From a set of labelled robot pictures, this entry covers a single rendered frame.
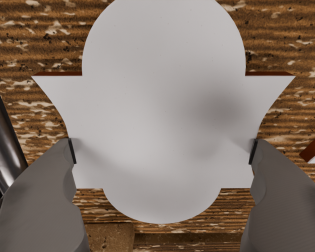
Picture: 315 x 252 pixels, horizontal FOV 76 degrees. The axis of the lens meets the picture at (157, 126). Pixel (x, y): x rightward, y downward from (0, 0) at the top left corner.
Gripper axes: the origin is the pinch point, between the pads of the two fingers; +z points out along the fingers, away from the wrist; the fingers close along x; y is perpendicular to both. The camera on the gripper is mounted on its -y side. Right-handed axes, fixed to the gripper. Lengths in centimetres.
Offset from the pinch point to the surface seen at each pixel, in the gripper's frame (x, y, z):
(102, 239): -4.5, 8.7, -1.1
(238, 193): 5.9, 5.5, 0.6
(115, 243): -3.5, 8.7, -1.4
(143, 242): -1.5, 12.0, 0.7
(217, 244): 5.2, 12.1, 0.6
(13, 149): -11.7, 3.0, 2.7
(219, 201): 4.5, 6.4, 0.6
